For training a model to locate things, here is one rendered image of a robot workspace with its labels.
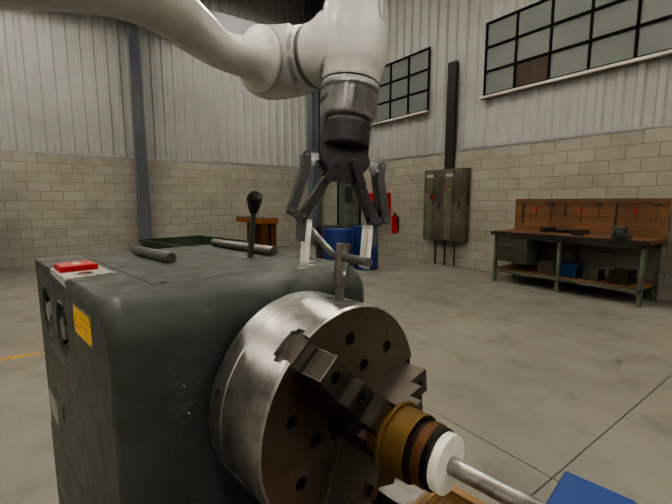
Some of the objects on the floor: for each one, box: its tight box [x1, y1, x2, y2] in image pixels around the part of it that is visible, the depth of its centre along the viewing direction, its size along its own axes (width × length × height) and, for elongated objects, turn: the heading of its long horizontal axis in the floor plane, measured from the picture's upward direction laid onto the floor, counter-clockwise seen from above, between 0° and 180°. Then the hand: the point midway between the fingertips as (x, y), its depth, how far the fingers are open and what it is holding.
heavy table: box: [236, 216, 278, 248], centre depth 946 cm, size 161×44×100 cm
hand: (335, 252), depth 61 cm, fingers open, 9 cm apart
